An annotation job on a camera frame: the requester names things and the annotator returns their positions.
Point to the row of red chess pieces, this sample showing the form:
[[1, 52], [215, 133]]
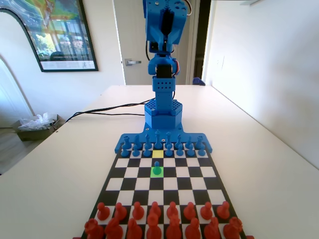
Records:
[[250, 237]]

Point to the blue chess king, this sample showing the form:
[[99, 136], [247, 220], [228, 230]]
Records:
[[169, 139]]

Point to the row of blue chess pieces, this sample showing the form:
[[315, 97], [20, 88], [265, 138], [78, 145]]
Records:
[[208, 147]]

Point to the blue chess pawn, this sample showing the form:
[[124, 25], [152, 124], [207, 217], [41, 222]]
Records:
[[157, 166], [190, 151], [202, 151], [135, 151], [146, 150], [180, 151], [124, 151], [169, 150]]

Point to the crumpled clear plastic wrap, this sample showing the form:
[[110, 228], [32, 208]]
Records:
[[37, 122]]

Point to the white door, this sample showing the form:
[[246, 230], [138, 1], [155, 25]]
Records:
[[132, 37]]

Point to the cardboard box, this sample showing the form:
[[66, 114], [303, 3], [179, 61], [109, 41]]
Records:
[[32, 135]]

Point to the red chess bishop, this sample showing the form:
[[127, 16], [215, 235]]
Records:
[[134, 229], [192, 229]]

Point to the red chess rook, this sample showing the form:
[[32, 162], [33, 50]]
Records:
[[233, 227], [93, 227]]

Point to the red chess knight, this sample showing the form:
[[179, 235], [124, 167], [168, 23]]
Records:
[[211, 228], [113, 228]]

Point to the framed wall poster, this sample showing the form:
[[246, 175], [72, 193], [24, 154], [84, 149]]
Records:
[[62, 32]]

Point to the blue chess knight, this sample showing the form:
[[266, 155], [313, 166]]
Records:
[[137, 139], [189, 140]]

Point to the black and white chessboard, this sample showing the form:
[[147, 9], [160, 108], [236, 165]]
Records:
[[182, 184]]

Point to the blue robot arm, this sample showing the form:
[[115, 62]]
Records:
[[163, 117]]

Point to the red chess pawn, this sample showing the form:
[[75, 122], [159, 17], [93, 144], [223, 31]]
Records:
[[223, 210], [137, 211], [155, 210], [103, 211], [206, 211], [189, 211], [172, 210], [120, 211]]

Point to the blue chess rook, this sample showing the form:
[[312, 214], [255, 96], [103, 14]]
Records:
[[199, 141], [126, 142]]

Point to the blue chess bishop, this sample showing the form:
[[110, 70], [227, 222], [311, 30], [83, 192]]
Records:
[[148, 139], [179, 139]]

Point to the dark blue object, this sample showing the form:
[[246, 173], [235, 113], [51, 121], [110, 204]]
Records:
[[198, 81]]

